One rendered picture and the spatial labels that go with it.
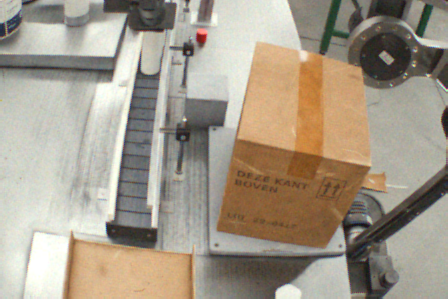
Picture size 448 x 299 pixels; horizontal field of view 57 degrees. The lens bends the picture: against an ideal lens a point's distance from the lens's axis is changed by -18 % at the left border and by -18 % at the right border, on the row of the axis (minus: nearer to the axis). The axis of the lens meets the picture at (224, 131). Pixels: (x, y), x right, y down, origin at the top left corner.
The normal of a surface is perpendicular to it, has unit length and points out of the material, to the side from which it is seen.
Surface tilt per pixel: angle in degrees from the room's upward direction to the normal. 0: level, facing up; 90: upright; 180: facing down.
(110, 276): 0
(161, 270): 0
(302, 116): 0
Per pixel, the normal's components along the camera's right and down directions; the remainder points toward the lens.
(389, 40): -0.03, 0.69
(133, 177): 0.14, -0.71
